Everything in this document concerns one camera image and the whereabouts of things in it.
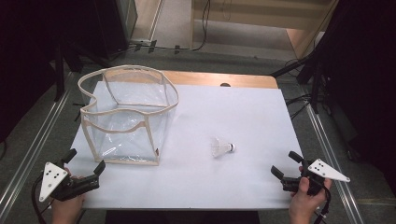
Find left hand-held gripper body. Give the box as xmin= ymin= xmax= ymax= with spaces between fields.
xmin=38 ymin=160 xmax=101 ymax=203

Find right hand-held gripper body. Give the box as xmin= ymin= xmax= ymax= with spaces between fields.
xmin=280 ymin=158 xmax=351 ymax=197

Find clear plastic bag beige trim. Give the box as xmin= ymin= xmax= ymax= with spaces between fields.
xmin=77 ymin=63 xmax=180 ymax=167

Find white shuttlecock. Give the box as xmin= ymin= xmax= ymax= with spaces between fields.
xmin=211 ymin=136 xmax=237 ymax=159

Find person's left hand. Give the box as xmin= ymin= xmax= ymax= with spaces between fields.
xmin=50 ymin=167 xmax=87 ymax=224

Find person's right hand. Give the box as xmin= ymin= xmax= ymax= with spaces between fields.
xmin=288 ymin=165 xmax=332 ymax=224

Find white table cover sheet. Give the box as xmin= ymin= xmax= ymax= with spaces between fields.
xmin=66 ymin=80 xmax=304 ymax=210

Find black stand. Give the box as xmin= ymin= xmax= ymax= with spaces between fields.
xmin=49 ymin=40 xmax=104 ymax=103
xmin=269 ymin=52 xmax=325 ymax=115

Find dark curtain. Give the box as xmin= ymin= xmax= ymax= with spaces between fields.
xmin=311 ymin=0 xmax=396 ymax=190
xmin=0 ymin=0 xmax=97 ymax=144

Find black cabinet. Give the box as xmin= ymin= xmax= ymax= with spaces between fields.
xmin=92 ymin=0 xmax=139 ymax=61

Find metal floor rail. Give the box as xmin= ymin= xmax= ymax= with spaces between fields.
xmin=301 ymin=88 xmax=365 ymax=224
xmin=0 ymin=72 xmax=76 ymax=217

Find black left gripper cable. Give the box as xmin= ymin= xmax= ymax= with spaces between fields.
xmin=30 ymin=175 xmax=53 ymax=224

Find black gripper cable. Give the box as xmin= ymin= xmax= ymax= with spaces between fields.
xmin=30 ymin=175 xmax=53 ymax=224
xmin=313 ymin=186 xmax=332 ymax=224

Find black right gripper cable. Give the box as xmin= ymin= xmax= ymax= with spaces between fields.
xmin=313 ymin=186 xmax=332 ymax=224

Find thin black floor cables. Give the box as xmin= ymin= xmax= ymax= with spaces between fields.
xmin=284 ymin=57 xmax=316 ymax=121

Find light wooden frame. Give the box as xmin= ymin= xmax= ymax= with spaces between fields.
xmin=190 ymin=0 xmax=340 ymax=61

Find black floor cable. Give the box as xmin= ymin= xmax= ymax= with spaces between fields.
xmin=125 ymin=0 xmax=212 ymax=52

